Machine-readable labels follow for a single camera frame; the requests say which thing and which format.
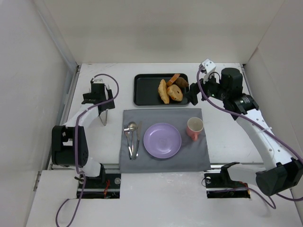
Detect silver knife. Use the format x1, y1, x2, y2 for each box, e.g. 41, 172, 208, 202
133, 121, 142, 160

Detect silver fork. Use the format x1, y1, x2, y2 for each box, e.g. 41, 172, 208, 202
124, 125, 132, 160

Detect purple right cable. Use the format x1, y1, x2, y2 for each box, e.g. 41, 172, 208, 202
196, 66, 303, 210

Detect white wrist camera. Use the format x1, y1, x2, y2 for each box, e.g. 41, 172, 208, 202
90, 78, 110, 92
199, 59, 216, 83

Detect silver spoon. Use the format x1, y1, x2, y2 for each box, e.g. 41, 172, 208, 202
128, 122, 137, 159

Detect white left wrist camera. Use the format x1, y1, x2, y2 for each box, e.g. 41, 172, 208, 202
90, 78, 110, 92

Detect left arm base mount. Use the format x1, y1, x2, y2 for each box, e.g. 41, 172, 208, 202
82, 173, 121, 199

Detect metal tongs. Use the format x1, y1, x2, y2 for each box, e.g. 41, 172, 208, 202
99, 109, 108, 126

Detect orange bread slice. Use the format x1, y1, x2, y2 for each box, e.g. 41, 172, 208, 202
166, 73, 180, 87

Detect grey cloth placemat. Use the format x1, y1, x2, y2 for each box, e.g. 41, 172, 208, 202
119, 108, 211, 173

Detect long golden bread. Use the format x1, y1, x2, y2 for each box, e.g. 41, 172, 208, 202
158, 79, 169, 104

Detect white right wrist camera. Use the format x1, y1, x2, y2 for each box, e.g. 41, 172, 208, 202
199, 59, 216, 83

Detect purple plate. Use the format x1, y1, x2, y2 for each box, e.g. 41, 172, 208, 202
143, 123, 182, 159

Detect round bagel bread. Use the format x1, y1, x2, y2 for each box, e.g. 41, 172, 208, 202
167, 84, 183, 102

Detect dark brown bread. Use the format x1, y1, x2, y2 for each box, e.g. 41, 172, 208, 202
175, 77, 189, 88

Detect pink mug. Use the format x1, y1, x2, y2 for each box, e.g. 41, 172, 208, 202
186, 117, 204, 141

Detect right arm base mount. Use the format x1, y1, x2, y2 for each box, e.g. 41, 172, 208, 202
201, 172, 250, 199

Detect black baking tray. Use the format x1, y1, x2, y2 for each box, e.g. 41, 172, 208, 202
134, 73, 190, 106

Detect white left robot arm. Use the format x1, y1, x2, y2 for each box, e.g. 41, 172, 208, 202
51, 79, 115, 183

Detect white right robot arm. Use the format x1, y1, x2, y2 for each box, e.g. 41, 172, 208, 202
185, 66, 303, 196

